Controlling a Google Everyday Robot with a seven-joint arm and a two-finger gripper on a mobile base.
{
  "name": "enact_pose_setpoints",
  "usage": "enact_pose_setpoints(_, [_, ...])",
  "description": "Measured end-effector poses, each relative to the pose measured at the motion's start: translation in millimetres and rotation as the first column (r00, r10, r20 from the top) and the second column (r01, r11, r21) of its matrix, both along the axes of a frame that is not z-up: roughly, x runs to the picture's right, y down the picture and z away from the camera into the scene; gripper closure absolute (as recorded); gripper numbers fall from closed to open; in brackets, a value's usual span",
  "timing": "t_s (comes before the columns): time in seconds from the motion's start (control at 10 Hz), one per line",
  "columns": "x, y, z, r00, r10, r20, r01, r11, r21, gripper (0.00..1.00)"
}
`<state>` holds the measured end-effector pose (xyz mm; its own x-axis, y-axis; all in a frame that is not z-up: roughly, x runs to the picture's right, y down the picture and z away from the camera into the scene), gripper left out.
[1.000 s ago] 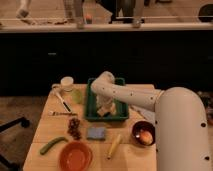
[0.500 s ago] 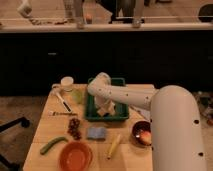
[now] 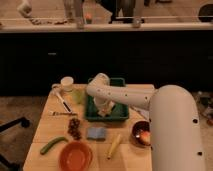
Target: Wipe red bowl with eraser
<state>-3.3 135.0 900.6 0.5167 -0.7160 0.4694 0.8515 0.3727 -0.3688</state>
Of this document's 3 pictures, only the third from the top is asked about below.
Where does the black office chair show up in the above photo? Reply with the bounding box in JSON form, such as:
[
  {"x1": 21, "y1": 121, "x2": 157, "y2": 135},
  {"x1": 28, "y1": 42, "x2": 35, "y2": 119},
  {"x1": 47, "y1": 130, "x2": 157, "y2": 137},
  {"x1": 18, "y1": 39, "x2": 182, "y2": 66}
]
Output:
[{"x1": 0, "y1": 116, "x2": 31, "y2": 171}]

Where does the white mug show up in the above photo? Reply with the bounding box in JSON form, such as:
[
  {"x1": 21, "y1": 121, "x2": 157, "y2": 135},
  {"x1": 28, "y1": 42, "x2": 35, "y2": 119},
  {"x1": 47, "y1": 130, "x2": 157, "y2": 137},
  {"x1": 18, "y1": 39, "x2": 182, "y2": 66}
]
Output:
[{"x1": 51, "y1": 76, "x2": 74, "y2": 92}]

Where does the black white marker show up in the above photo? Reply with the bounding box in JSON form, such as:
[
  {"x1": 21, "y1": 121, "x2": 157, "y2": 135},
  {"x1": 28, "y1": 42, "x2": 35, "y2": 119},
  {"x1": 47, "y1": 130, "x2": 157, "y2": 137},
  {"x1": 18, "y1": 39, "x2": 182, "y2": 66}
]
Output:
[{"x1": 53, "y1": 91, "x2": 72, "y2": 113}]

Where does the dark counter cabinet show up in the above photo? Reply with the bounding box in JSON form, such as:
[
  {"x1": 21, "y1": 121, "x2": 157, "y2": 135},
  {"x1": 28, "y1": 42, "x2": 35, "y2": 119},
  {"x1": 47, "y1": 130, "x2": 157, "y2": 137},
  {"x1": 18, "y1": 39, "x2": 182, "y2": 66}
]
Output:
[{"x1": 0, "y1": 31, "x2": 213, "y2": 96}]

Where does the green plastic tray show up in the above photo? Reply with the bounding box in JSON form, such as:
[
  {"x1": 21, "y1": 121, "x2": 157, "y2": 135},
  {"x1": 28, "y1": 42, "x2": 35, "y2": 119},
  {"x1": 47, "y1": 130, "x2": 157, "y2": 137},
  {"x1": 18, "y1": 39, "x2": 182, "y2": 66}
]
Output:
[{"x1": 83, "y1": 77, "x2": 130, "y2": 122}]

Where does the orange fruit in bowl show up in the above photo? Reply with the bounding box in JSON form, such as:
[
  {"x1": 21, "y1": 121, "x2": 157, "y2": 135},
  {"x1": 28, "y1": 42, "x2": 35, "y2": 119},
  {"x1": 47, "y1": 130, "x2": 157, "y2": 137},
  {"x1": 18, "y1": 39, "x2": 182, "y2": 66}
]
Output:
[{"x1": 140, "y1": 131, "x2": 150, "y2": 144}]

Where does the bunch of dark grapes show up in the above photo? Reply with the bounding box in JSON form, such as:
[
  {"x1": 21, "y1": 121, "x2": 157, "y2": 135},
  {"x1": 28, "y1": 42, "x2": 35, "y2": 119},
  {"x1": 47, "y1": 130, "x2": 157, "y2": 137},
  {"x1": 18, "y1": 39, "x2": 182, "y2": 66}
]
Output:
[{"x1": 68, "y1": 118, "x2": 81, "y2": 140}]

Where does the blue sponge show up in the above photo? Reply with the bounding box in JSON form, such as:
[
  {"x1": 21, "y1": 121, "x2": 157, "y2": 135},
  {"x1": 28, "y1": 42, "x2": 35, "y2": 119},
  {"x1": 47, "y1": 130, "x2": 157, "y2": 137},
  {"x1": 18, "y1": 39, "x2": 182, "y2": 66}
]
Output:
[{"x1": 87, "y1": 127, "x2": 106, "y2": 140}]

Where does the yellow banana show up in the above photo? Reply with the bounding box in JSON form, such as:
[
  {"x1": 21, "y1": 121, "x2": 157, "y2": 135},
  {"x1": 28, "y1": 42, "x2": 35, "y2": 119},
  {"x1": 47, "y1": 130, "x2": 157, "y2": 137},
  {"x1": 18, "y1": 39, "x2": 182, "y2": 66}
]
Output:
[{"x1": 107, "y1": 134, "x2": 122, "y2": 159}]

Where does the green cucumber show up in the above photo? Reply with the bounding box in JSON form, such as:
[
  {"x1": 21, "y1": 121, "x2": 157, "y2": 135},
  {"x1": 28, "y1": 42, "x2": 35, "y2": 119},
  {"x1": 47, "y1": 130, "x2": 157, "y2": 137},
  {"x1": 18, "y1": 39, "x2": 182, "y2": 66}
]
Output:
[{"x1": 40, "y1": 137, "x2": 68, "y2": 155}]

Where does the wooden block eraser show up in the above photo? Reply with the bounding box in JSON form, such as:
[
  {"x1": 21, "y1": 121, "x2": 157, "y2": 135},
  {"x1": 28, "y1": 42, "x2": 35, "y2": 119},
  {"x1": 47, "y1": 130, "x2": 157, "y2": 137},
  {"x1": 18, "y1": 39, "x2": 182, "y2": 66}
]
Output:
[{"x1": 98, "y1": 106, "x2": 115, "y2": 117}]

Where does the silver fork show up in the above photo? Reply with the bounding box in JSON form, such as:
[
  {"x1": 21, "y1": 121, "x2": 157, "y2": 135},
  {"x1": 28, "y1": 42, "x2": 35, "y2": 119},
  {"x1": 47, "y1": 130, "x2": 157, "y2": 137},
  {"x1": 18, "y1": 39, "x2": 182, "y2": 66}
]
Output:
[{"x1": 50, "y1": 111, "x2": 77, "y2": 116}]

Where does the red bowl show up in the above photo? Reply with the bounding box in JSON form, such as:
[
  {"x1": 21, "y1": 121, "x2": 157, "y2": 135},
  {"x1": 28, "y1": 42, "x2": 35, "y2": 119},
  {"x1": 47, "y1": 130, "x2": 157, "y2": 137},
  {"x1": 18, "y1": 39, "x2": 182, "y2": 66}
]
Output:
[{"x1": 58, "y1": 141, "x2": 93, "y2": 171}]

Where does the dark brown bowl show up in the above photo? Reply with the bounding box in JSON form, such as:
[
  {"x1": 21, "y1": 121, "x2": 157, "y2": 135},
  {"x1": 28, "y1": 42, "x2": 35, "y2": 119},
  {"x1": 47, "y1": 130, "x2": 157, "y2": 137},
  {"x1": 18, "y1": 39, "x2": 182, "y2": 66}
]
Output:
[{"x1": 132, "y1": 121, "x2": 150, "y2": 146}]

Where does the light blue cloth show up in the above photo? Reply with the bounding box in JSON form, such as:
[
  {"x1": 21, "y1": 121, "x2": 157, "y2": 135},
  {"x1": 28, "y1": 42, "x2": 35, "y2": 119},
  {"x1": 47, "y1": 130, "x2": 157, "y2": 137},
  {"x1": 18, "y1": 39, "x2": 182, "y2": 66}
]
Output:
[{"x1": 131, "y1": 107, "x2": 149, "y2": 121}]

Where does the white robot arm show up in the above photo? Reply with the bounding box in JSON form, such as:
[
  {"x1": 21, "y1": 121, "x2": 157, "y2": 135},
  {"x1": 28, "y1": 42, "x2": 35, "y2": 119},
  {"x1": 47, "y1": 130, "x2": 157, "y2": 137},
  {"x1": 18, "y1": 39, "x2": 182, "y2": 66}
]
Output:
[{"x1": 86, "y1": 73, "x2": 206, "y2": 171}]

